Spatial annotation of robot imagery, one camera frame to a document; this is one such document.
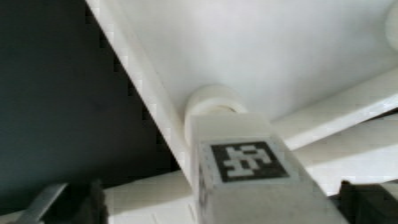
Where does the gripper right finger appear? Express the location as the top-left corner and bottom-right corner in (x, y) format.
(336, 180), (398, 224)

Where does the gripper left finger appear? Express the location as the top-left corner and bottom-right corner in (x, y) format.
(15, 180), (109, 224)

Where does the white table leg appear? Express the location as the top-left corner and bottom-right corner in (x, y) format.
(185, 85), (349, 224)

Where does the white square table top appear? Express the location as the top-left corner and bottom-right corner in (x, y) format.
(86, 0), (398, 188)

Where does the white U-shaped border fence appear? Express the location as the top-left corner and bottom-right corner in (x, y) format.
(0, 114), (398, 224)

